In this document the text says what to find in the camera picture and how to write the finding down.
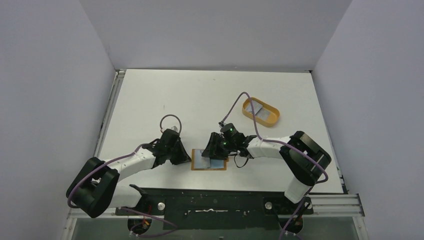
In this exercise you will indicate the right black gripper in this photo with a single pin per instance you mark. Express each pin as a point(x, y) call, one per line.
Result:
point(216, 145)

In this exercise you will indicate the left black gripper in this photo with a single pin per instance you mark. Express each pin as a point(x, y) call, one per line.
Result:
point(183, 158)

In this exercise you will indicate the yellow leather card holder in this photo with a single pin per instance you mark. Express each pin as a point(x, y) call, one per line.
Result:
point(216, 164)

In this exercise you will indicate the silver credit card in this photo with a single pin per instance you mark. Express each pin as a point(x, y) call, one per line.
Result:
point(201, 162)

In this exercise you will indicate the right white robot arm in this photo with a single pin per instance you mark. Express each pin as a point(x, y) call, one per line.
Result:
point(304, 157)

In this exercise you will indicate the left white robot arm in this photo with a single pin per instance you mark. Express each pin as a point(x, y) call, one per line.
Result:
point(96, 186)

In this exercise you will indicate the card in tray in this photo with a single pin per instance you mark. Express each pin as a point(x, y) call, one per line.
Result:
point(263, 114)
point(254, 107)

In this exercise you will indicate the orange oval tray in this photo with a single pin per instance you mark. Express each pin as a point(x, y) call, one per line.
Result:
point(273, 118)

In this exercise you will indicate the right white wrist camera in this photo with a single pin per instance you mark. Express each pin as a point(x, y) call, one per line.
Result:
point(221, 124)

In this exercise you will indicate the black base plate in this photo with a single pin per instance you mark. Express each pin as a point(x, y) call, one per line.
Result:
point(189, 209)

